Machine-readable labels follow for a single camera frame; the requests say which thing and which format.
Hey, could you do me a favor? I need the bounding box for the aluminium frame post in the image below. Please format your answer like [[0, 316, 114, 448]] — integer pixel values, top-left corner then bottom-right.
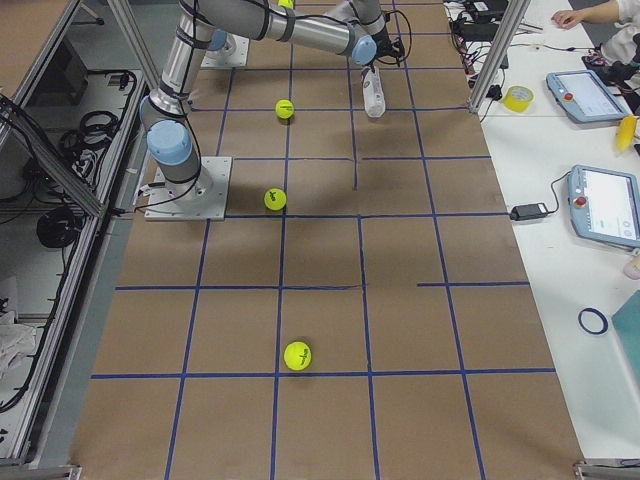
[[468, 0, 530, 113]]

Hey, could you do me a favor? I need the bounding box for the aluminium frame cart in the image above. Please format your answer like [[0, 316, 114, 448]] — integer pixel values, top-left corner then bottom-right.
[[1, 1, 179, 478]]

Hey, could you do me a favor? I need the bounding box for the upper teach pendant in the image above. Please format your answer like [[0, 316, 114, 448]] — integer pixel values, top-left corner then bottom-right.
[[546, 70, 627, 123]]

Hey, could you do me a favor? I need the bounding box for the tennis ball right side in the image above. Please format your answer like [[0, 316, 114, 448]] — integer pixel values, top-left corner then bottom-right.
[[283, 340, 312, 371]]

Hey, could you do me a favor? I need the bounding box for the yellow banana toy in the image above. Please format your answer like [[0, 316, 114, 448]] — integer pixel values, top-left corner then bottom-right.
[[614, 115, 638, 152]]

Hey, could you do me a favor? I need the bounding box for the black cable bundle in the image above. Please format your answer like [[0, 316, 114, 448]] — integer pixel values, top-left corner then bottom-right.
[[444, 0, 511, 76]]

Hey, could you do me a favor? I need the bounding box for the teal box corner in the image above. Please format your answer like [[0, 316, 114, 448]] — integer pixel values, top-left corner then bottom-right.
[[612, 290, 640, 383]]

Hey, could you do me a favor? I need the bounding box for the person's hand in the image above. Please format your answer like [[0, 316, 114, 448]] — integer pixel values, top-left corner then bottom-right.
[[551, 10, 585, 29]]

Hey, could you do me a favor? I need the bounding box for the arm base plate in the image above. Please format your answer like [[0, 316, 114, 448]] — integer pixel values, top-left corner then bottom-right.
[[201, 29, 250, 70], [144, 156, 232, 221]]

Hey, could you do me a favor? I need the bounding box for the clear tennis ball can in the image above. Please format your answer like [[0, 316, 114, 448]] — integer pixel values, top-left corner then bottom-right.
[[361, 66, 386, 119]]

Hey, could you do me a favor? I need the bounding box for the teach pendant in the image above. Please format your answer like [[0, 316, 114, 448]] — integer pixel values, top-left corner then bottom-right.
[[546, 70, 627, 123], [567, 165, 639, 250]]

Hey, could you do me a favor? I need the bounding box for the small black power brick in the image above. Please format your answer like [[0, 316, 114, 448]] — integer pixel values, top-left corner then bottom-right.
[[509, 202, 549, 221]]

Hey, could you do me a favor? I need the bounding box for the yellow tape roll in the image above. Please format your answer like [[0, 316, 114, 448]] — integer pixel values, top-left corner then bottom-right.
[[503, 85, 534, 113]]

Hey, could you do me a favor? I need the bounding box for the centre Head tennis ball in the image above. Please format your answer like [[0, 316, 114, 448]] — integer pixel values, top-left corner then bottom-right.
[[263, 188, 287, 211]]

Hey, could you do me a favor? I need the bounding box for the lower teach pendant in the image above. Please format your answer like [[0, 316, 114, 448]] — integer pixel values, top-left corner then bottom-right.
[[567, 165, 639, 250]]

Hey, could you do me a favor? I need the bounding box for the blue tape ring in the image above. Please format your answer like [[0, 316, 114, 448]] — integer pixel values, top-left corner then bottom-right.
[[578, 307, 610, 337]]

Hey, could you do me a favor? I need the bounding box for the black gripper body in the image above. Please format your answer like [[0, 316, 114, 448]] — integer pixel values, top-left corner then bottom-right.
[[372, 28, 403, 63]]

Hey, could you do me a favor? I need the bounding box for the tennis ball near gripper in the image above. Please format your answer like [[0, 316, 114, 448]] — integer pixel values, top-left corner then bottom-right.
[[274, 99, 295, 120]]

